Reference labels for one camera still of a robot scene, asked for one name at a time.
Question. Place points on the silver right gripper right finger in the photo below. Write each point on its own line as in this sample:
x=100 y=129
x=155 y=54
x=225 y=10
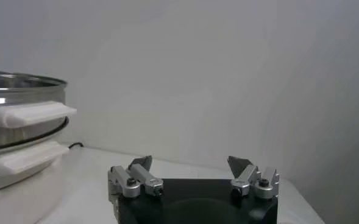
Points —
x=246 y=179

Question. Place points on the stainless steel steamer basket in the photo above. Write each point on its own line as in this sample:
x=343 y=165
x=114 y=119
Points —
x=20 y=114

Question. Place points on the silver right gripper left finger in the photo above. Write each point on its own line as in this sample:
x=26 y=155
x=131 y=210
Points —
x=135 y=182

